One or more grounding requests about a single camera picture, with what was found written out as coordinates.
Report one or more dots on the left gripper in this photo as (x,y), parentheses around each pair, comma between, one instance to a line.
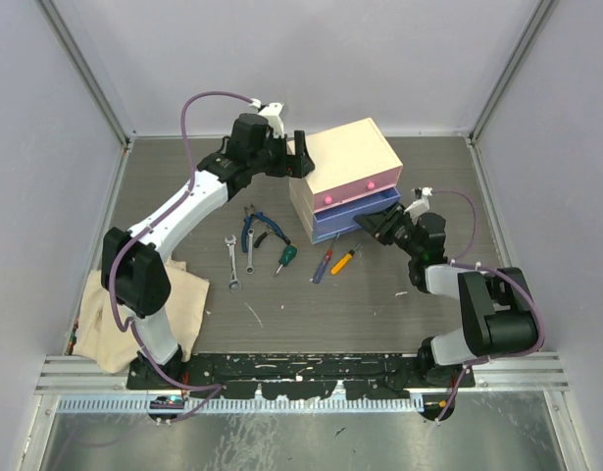
(298,165)

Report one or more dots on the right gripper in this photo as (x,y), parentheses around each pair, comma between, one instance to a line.
(380,224)

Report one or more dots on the wide purple drawer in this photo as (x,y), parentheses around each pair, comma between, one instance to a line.
(339,220)

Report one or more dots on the large pink drawer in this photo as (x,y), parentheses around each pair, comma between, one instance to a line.
(374,183)

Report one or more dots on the cream drawer cabinet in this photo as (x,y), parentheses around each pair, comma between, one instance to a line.
(341,156)

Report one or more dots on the blue handled pliers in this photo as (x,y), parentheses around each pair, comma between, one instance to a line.
(252,215)

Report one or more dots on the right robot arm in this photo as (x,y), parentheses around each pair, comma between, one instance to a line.
(498,315)

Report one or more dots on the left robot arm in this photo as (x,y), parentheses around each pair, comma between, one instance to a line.
(133,269)

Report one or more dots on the small pink drawer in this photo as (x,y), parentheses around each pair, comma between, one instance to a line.
(330,197)

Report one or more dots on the silver ratchet combination wrench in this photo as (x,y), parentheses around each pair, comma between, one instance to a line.
(249,243)

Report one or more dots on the silver open end wrench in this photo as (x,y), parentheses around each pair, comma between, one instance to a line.
(234,283)

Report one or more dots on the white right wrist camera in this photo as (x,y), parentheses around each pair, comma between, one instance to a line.
(420,204)

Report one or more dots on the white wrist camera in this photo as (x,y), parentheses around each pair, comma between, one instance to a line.
(272,112)
(420,204)

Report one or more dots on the orange handled screwdriver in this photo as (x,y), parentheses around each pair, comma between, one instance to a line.
(345,259)

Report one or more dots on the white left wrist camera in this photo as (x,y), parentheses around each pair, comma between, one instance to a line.
(272,112)

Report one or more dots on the red blue handled screwdriver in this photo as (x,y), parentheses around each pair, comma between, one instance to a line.
(322,267)

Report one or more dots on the green handled screwdriver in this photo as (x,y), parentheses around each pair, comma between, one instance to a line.
(287,255)

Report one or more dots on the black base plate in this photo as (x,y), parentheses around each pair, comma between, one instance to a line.
(308,375)

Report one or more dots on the slotted cable duct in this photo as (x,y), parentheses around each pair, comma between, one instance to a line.
(150,403)

